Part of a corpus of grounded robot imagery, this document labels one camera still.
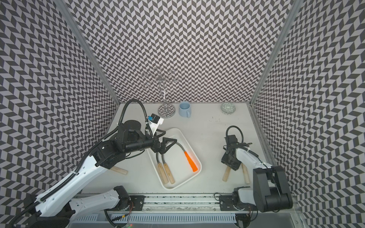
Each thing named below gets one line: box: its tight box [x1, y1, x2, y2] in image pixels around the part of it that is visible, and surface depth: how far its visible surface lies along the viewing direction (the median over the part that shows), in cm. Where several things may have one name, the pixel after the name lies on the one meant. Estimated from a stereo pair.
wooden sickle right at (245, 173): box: [241, 162, 250, 185], surface depth 84 cm
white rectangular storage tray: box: [146, 127, 202, 191], surface depth 87 cm
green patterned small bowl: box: [220, 102, 237, 115], surface depth 114 cm
